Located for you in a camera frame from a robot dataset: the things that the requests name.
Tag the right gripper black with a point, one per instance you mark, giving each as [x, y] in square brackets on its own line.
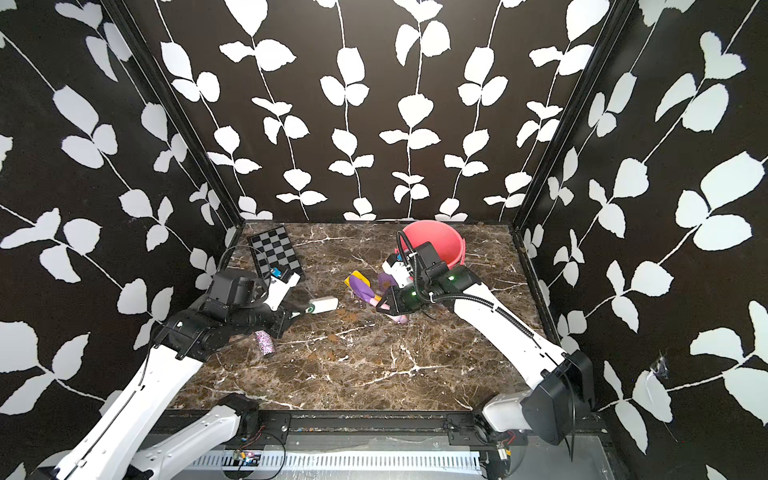
[395, 298]

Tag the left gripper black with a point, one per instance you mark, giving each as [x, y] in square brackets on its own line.
[283, 317]

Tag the pink plastic bucket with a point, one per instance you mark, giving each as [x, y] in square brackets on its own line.
[446, 240]

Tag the purple trowel pink handle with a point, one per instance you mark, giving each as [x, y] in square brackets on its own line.
[368, 295]
[385, 281]

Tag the yellow trowel yellow handle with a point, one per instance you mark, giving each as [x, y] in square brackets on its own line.
[356, 278]

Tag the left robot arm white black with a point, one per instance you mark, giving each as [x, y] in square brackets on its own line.
[112, 449]

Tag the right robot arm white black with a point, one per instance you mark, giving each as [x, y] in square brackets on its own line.
[560, 385]

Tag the purple glitter cylinder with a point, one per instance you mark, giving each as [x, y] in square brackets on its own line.
[265, 343]

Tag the black white checkerboard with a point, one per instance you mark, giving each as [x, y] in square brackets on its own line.
[273, 254]

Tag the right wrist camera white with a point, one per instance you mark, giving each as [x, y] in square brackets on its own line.
[398, 269]

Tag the black front rail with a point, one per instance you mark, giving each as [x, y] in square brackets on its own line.
[460, 428]

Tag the white slotted cable duct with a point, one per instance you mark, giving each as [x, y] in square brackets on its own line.
[459, 462]

